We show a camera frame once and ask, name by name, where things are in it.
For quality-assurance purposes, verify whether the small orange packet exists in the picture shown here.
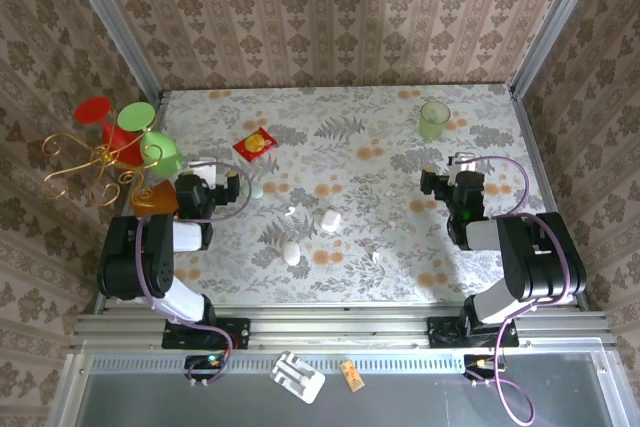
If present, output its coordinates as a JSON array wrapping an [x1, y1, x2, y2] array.
[[340, 359, 365, 392]]

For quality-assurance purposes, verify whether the gold wire glass rack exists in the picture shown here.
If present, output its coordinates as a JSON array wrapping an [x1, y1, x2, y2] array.
[[41, 132, 164, 208]]

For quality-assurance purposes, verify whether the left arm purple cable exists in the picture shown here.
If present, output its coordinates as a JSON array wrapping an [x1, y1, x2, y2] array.
[[134, 160, 254, 356]]

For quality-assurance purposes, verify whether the grey metal panel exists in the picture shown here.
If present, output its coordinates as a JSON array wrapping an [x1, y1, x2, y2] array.
[[47, 350, 640, 427]]

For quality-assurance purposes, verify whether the red plastic wine glass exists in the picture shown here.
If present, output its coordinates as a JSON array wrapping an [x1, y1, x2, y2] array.
[[74, 95, 147, 168]]

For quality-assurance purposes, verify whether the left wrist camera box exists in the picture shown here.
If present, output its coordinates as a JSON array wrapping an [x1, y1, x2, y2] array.
[[188, 160, 220, 189]]

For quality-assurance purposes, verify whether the white square charging case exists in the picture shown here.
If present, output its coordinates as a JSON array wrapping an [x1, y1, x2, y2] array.
[[319, 209, 342, 234]]

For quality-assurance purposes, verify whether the aluminium frame post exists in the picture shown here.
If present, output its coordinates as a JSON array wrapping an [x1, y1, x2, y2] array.
[[56, 0, 165, 94], [510, 0, 610, 94]]

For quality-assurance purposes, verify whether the white plastic moulded tray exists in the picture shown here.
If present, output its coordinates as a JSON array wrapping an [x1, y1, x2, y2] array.
[[270, 350, 326, 404]]

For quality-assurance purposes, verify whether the aluminium front rail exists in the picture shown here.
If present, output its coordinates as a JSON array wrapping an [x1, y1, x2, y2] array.
[[72, 310, 615, 352]]

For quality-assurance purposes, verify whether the orange wooden rack base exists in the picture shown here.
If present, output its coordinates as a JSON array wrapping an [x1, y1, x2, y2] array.
[[129, 180, 180, 221]]

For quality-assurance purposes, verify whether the red snack packet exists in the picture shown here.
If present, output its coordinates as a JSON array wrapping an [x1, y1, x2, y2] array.
[[232, 126, 279, 161]]

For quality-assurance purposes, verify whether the aluminium side rail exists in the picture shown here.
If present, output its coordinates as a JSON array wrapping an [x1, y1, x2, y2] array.
[[509, 86, 590, 312]]

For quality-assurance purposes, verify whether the green plastic wine glass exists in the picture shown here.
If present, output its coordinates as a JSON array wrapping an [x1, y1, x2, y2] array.
[[117, 101, 185, 179]]

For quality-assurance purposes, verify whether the green transparent plastic cup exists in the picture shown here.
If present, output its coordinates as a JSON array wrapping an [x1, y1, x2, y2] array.
[[418, 100, 452, 142]]

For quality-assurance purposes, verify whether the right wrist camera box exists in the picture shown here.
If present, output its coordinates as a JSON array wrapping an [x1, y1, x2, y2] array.
[[449, 153, 477, 174]]

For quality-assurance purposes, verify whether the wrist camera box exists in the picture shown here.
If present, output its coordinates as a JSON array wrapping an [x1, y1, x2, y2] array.
[[188, 160, 220, 189], [449, 153, 477, 174]]

